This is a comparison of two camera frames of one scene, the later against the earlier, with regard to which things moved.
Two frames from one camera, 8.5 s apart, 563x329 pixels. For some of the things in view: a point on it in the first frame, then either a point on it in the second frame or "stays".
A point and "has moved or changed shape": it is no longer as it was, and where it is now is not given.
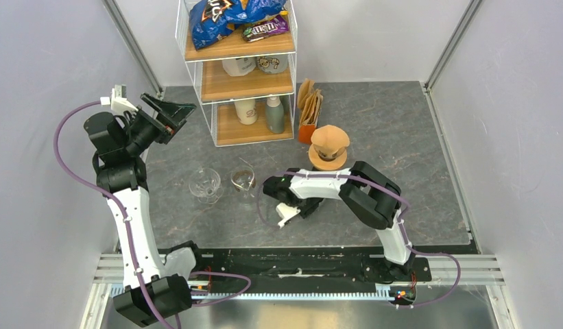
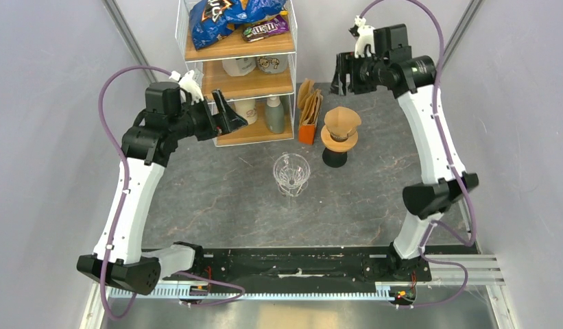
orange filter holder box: x=304 y=133 stays
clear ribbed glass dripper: x=329 y=151 to x=340 y=133
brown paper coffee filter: x=330 y=140 to x=342 y=121
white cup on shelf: x=247 y=112 stays
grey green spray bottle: x=274 y=115 stays
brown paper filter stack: x=309 y=99 stays
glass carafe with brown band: x=243 y=180 has moved or changed shape
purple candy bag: x=258 y=31 stays
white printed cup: x=273 y=64 stays
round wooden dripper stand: x=326 y=165 to x=338 y=146
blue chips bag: x=211 y=20 stays
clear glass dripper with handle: x=205 y=183 to x=291 y=169
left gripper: x=173 y=122 to x=226 y=120
